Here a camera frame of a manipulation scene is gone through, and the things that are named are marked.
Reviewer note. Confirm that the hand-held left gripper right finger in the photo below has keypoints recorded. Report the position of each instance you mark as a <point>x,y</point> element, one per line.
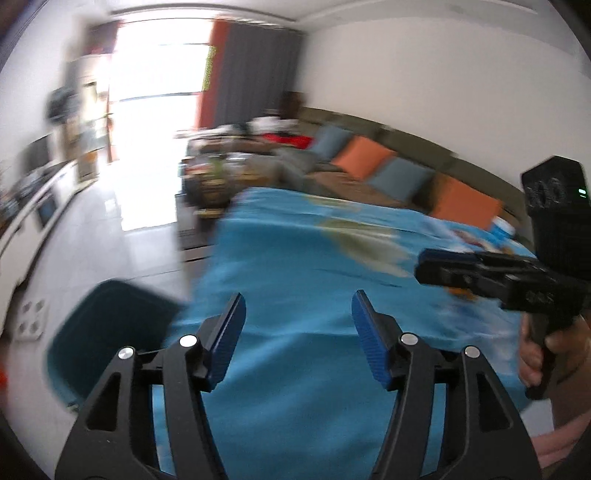
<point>369,341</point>

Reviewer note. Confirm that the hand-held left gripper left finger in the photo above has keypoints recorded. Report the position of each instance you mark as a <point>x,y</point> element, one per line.
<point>226,341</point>

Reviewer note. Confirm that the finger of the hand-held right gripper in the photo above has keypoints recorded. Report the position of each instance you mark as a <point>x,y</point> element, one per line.
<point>461,259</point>
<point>443,276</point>

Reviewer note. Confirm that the small orange object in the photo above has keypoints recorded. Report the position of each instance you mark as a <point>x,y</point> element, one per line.
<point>463,293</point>

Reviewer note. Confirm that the dark teal trash bin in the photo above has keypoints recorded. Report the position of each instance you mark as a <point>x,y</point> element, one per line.
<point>101,332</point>

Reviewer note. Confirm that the person's right forearm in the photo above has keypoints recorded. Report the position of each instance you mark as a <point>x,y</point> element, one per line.
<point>570,438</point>

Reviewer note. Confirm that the person's right hand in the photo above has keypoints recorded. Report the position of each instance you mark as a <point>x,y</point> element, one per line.
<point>565,344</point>

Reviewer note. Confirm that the orange cushion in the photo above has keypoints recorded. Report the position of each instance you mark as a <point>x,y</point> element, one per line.
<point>364,158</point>
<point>466,203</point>

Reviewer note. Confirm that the blue blanket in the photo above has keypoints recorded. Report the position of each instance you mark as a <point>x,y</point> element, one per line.
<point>300,300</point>

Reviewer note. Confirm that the blue cushion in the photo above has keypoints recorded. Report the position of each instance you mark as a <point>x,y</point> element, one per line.
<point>401,181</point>
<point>328,143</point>

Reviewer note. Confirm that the dark glass coffee table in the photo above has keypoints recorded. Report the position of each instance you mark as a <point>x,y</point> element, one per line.
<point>198,230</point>

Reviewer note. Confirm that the green sofa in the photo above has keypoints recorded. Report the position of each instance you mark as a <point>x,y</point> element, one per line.
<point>415,138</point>

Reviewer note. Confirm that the white power strip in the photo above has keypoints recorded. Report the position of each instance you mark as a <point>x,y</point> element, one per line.
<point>31,319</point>

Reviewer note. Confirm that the pile of clothes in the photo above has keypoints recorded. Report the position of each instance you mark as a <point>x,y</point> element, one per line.
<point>268,131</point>

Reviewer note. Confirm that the orange plastic bag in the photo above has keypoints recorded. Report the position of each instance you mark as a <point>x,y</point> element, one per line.
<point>2,376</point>

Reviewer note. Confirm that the white black tv cabinet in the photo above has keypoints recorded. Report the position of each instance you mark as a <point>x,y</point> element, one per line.
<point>41,207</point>

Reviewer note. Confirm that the orange grey curtain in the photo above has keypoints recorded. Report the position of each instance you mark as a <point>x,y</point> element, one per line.
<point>258,78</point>

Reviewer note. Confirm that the black monitor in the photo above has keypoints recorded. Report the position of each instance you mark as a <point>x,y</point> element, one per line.
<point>38,152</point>

